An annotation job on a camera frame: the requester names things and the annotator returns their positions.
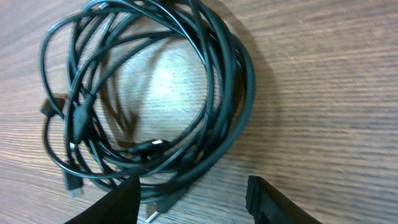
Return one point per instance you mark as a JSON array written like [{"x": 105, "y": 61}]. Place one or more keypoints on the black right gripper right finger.
[{"x": 268, "y": 205}]

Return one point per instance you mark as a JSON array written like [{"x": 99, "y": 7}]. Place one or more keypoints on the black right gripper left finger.
[{"x": 119, "y": 206}]

